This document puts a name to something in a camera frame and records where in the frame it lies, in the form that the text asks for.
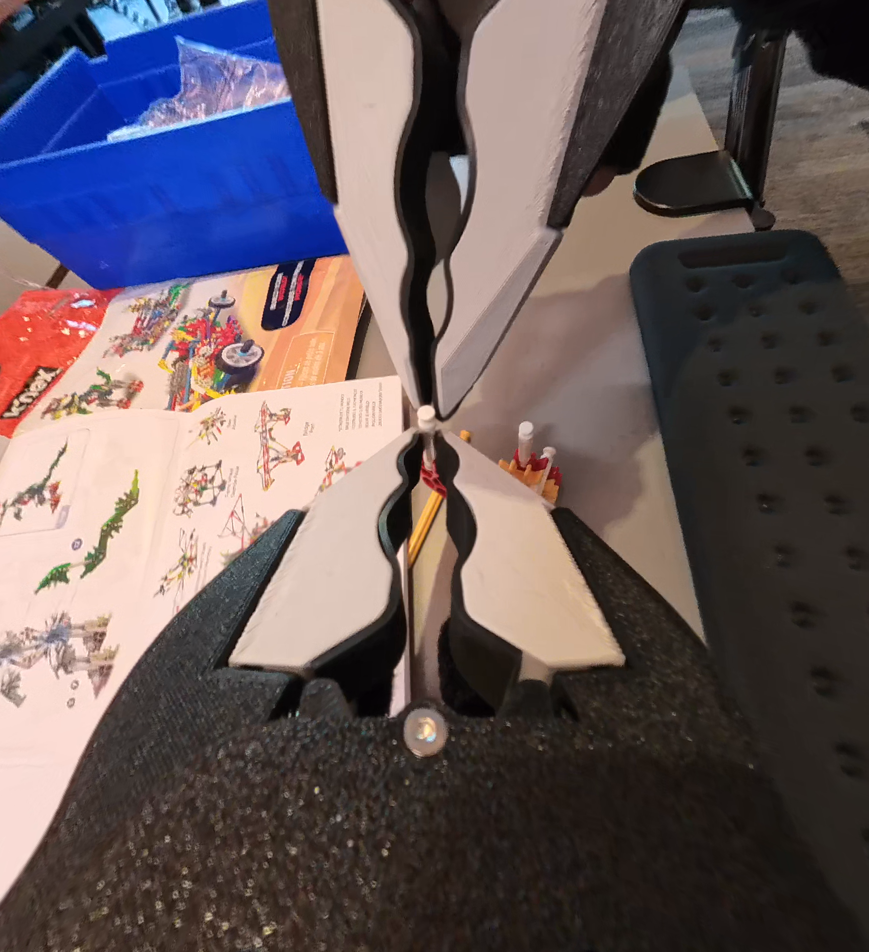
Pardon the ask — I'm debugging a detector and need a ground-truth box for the orange printed toy box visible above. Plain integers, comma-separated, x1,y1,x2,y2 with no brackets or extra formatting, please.
0,256,367,441

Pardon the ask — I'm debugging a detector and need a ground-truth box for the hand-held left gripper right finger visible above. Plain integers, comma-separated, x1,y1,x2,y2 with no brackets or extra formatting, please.
440,430,626,668

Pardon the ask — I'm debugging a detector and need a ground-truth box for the black stand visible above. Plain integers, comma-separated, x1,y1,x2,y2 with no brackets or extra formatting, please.
634,11,791,232

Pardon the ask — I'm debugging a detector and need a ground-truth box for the black dotted mat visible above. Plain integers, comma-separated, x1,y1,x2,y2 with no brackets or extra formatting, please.
630,231,869,952

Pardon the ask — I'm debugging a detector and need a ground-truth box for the yellow toy rod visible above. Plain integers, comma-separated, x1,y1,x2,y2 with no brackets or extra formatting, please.
407,428,474,557

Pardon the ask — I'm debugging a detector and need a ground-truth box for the red yellow connector assembly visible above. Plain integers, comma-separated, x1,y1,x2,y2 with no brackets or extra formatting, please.
497,456,562,507

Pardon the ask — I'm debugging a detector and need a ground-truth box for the blue plastic bin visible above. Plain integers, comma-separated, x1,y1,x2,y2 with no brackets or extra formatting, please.
0,0,351,291

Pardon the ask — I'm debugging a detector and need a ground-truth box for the clear plastic bag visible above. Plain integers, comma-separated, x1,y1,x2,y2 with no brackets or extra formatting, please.
111,36,292,142

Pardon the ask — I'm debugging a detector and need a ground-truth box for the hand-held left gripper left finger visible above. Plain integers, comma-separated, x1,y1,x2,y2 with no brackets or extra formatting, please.
228,430,422,670

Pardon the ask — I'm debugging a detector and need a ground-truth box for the white printed instruction booklet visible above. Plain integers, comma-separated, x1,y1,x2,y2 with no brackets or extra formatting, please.
0,375,406,864

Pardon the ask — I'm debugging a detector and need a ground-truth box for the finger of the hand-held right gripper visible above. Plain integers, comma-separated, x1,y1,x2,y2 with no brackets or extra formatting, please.
315,0,437,417
433,0,607,421

